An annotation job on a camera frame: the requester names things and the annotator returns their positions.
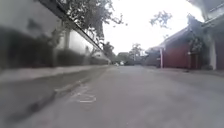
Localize distant trees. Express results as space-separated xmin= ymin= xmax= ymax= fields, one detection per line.
xmin=102 ymin=41 xmax=148 ymax=66

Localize grey asphalt road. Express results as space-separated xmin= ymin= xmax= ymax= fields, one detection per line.
xmin=6 ymin=64 xmax=224 ymax=128

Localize large leafy tree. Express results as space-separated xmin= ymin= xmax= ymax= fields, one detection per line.
xmin=59 ymin=0 xmax=125 ymax=44

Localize red building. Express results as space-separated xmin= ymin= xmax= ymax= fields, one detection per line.
xmin=143 ymin=26 xmax=203 ymax=70

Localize grey concrete kerb strip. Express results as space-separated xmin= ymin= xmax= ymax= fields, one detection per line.
xmin=0 ymin=64 xmax=111 ymax=125

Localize pale building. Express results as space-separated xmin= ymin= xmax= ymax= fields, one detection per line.
xmin=186 ymin=0 xmax=224 ymax=72

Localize white post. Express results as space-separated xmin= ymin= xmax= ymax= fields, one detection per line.
xmin=159 ymin=47 xmax=164 ymax=69

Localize long white boundary wall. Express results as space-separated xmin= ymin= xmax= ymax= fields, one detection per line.
xmin=0 ymin=0 xmax=111 ymax=72

